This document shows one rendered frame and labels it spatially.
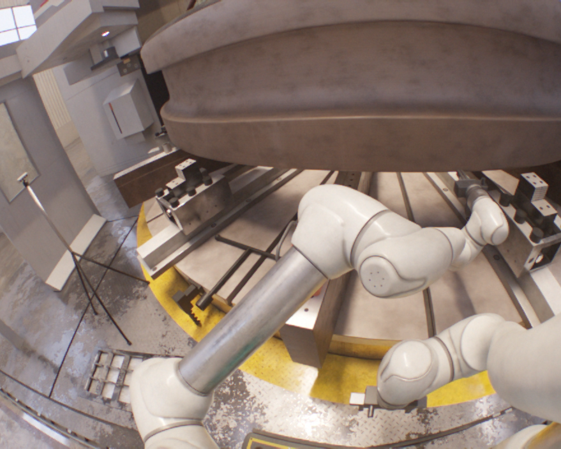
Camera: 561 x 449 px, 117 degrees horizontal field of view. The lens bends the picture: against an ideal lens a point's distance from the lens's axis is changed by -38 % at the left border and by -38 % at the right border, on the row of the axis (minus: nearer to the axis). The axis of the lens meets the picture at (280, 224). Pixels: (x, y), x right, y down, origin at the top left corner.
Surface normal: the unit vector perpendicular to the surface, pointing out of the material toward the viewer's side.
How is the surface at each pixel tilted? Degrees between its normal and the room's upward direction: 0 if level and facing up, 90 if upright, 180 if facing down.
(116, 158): 90
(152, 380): 20
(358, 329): 0
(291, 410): 0
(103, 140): 90
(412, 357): 3
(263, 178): 71
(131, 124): 90
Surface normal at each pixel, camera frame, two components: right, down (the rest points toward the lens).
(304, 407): -0.20, -0.76
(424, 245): 0.27, -0.62
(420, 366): -0.20, -0.59
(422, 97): -0.29, 0.11
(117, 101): -0.04, 0.63
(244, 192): 0.60, 0.07
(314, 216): -0.63, -0.50
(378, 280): -0.74, 0.23
